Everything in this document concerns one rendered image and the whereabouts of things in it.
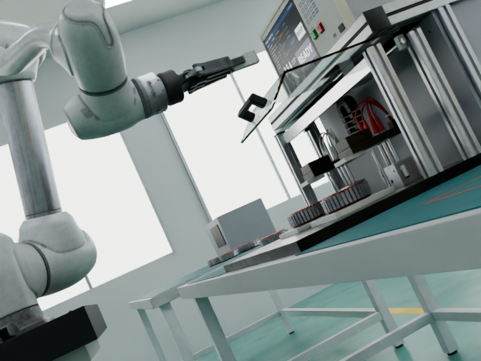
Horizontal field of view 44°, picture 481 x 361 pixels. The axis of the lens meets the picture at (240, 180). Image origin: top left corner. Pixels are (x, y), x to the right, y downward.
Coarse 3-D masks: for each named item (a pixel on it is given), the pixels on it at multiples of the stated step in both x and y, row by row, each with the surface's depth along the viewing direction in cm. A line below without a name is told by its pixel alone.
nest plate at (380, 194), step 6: (378, 192) 128; (384, 192) 126; (390, 192) 126; (366, 198) 124; (372, 198) 125; (378, 198) 125; (354, 204) 123; (360, 204) 124; (366, 204) 124; (342, 210) 122; (348, 210) 123; (354, 210) 123; (324, 216) 134; (330, 216) 124; (336, 216) 122; (312, 222) 134; (318, 222) 131; (324, 222) 128
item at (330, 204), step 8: (360, 184) 127; (368, 184) 130; (344, 192) 127; (352, 192) 126; (360, 192) 126; (368, 192) 128; (328, 200) 128; (336, 200) 127; (344, 200) 126; (352, 200) 126; (360, 200) 127; (328, 208) 129; (336, 208) 127
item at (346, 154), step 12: (360, 132) 132; (384, 132) 133; (396, 132) 134; (336, 144) 136; (348, 144) 131; (360, 144) 131; (372, 144) 132; (384, 144) 136; (348, 156) 130; (384, 156) 138; (396, 156) 133
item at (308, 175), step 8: (320, 160) 155; (328, 160) 155; (336, 160) 156; (352, 160) 161; (304, 168) 157; (312, 168) 154; (320, 168) 154; (328, 168) 154; (344, 168) 159; (304, 176) 159; (312, 176) 154; (320, 176) 154; (344, 176) 161; (352, 176) 157; (304, 184) 155
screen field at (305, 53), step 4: (308, 40) 146; (304, 44) 149; (308, 44) 147; (300, 48) 151; (304, 48) 149; (308, 48) 147; (312, 48) 146; (296, 52) 154; (300, 52) 152; (304, 52) 150; (308, 52) 148; (312, 52) 147; (296, 56) 155; (300, 56) 153; (304, 56) 151; (308, 56) 149; (312, 56) 147; (300, 60) 154; (304, 60) 152; (308, 60) 150; (300, 64) 155
